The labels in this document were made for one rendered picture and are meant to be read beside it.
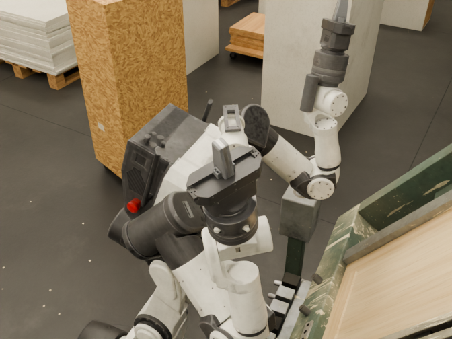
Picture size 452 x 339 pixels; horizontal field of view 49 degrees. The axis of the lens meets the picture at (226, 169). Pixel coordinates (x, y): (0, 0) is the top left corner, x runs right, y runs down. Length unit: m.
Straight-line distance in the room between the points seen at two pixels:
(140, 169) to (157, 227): 0.22
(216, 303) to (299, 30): 2.71
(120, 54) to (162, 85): 0.37
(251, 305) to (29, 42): 4.01
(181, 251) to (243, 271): 0.15
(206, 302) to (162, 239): 0.16
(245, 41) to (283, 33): 1.40
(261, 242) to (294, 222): 0.96
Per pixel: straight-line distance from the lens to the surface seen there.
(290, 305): 1.68
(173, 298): 1.51
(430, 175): 1.65
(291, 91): 3.74
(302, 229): 1.82
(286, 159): 1.40
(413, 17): 6.14
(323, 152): 1.40
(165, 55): 2.96
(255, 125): 1.33
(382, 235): 1.52
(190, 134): 1.23
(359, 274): 1.52
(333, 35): 1.28
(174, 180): 1.12
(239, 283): 0.92
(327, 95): 1.30
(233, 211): 0.76
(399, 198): 1.71
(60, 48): 4.61
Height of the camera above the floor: 2.05
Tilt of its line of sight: 37 degrees down
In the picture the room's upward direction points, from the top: straight up
